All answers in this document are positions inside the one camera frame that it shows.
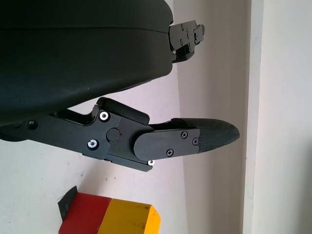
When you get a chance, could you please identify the yellow cube block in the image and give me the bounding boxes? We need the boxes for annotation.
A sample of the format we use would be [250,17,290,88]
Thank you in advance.
[97,198,162,234]

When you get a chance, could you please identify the red cube block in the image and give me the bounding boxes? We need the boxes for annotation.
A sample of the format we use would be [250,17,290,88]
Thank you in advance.
[59,192,113,234]

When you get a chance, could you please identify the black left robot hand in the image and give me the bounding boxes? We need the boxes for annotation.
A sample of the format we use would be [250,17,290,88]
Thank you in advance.
[0,0,241,175]

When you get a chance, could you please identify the black tape strip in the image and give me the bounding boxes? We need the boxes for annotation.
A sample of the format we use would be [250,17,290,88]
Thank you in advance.
[57,185,78,221]

